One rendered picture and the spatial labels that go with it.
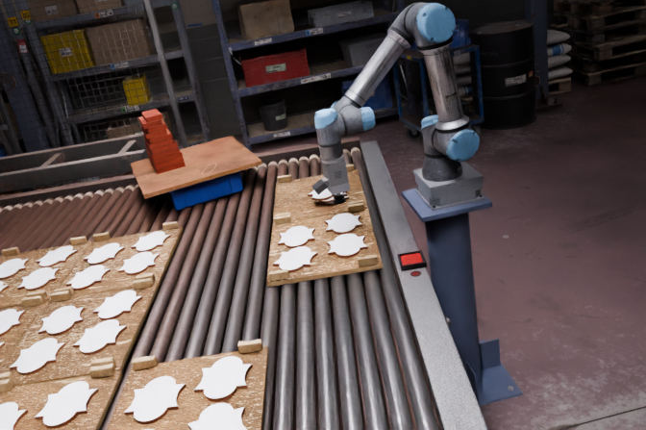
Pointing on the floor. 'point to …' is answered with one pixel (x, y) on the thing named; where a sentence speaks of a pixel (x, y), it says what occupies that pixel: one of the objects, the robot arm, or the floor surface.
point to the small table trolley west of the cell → (426, 92)
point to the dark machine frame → (71, 163)
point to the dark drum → (505, 74)
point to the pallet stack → (604, 32)
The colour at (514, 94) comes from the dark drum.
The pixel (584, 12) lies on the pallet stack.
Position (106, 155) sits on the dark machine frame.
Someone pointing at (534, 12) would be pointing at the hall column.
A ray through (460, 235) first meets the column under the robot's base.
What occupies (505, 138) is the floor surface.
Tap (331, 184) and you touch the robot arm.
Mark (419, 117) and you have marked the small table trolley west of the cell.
